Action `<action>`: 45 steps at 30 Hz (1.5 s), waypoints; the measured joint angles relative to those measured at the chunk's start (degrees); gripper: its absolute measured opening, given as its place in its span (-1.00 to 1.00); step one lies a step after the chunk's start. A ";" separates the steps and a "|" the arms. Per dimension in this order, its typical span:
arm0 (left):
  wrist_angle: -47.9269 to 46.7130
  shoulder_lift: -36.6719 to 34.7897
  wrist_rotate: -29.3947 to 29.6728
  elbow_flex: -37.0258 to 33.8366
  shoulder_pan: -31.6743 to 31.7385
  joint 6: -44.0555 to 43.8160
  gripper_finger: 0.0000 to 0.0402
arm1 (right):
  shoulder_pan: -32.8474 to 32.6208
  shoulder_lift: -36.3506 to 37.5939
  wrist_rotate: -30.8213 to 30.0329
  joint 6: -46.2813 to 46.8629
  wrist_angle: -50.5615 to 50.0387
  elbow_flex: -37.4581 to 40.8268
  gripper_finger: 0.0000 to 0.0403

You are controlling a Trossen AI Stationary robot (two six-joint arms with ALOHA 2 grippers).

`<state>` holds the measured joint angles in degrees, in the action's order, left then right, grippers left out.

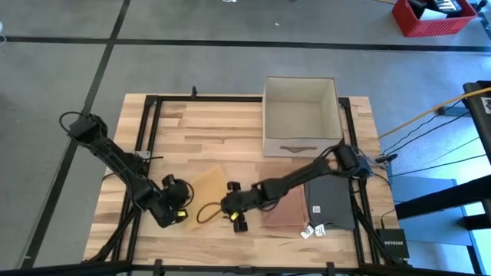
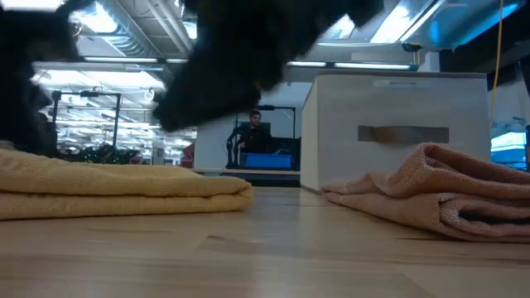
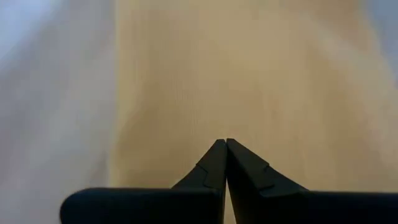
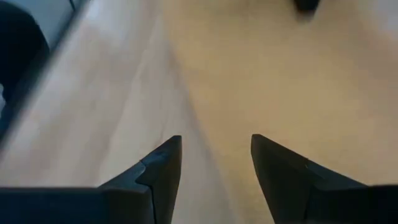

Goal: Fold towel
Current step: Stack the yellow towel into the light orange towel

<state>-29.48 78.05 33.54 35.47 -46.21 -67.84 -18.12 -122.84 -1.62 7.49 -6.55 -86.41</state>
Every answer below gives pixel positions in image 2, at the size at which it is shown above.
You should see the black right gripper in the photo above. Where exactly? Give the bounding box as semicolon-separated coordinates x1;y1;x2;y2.
152;51;268;133

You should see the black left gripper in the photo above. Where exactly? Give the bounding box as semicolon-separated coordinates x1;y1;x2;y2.
0;78;59;158

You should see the yellow towel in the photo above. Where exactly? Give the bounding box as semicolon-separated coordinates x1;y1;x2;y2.
0;147;254;221

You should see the pink checked towel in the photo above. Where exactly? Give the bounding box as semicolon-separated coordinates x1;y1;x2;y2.
320;142;530;244

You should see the red background object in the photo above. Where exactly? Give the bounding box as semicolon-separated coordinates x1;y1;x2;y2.
181;142;195;169

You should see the person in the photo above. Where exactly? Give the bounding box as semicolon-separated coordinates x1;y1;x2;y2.
238;109;274;155

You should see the blue plastic bin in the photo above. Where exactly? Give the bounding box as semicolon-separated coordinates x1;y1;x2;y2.
243;152;293;170

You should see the beige fabric storage box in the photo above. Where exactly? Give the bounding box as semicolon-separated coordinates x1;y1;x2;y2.
300;70;493;192

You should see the blue-lit screen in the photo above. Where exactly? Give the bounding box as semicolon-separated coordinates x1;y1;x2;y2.
490;132;528;153

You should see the black background camera rig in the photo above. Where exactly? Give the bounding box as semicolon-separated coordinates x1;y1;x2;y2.
49;89;123;165

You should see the yellow cable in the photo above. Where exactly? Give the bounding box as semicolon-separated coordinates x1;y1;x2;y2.
490;0;505;121

